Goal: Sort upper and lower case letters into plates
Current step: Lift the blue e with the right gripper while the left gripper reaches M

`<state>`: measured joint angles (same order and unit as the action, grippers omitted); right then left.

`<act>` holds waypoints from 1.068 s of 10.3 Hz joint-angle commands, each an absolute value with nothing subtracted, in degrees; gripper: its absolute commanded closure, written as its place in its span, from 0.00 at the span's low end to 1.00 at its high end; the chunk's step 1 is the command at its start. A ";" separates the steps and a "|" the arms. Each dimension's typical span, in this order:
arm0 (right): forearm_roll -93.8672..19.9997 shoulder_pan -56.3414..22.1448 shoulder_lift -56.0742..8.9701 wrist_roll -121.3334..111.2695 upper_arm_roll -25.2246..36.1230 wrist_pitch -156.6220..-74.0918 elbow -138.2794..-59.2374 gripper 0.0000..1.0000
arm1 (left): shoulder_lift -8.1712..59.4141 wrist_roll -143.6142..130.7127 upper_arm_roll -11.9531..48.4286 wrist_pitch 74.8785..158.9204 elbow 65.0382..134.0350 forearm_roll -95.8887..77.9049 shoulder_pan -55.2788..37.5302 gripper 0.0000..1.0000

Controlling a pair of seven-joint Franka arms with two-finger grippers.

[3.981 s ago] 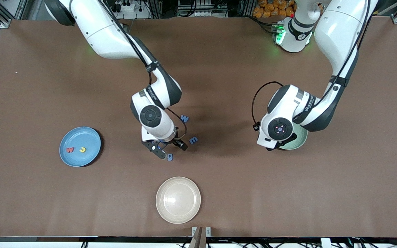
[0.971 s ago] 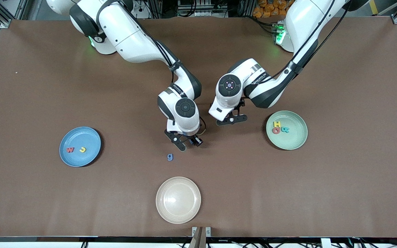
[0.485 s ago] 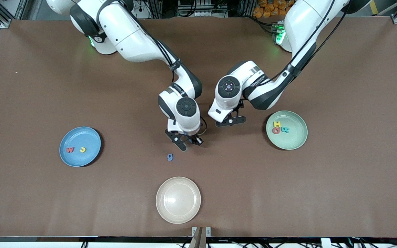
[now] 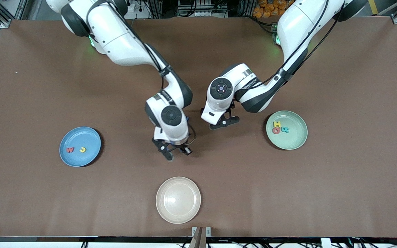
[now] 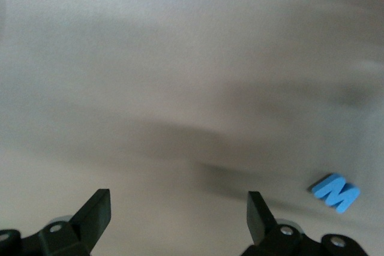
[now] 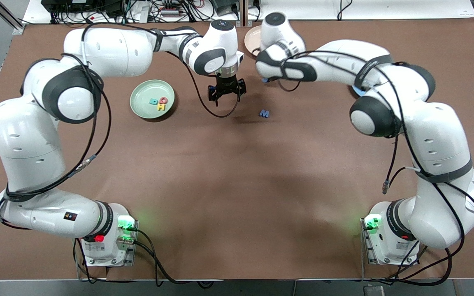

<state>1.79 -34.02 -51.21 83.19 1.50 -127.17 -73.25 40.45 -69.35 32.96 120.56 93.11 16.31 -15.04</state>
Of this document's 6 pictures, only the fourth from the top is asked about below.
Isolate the blue plate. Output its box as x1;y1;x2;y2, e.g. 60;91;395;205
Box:
59;126;102;167

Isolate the green plate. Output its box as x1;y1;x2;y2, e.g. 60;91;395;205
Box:
266;111;308;151

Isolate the black table edge rail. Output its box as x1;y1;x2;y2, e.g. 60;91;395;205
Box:
0;236;397;244

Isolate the white power strip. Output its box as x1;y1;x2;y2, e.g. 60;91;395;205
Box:
128;0;151;19
178;0;226;18

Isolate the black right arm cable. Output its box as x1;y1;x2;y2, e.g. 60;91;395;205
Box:
86;0;197;145

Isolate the cream plate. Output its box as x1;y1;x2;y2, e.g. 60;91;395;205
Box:
156;176;202;225

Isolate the orange bag pile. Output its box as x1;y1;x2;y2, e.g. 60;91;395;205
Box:
253;0;294;18

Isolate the metal table edge bracket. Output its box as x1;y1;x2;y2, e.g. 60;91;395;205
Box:
192;226;212;238

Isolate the grey mount pole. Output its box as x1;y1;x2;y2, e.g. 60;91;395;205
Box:
188;227;203;248

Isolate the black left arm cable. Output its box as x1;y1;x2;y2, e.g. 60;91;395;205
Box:
245;0;345;90

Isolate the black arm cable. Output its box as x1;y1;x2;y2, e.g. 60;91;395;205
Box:
86;0;197;145
245;0;345;90

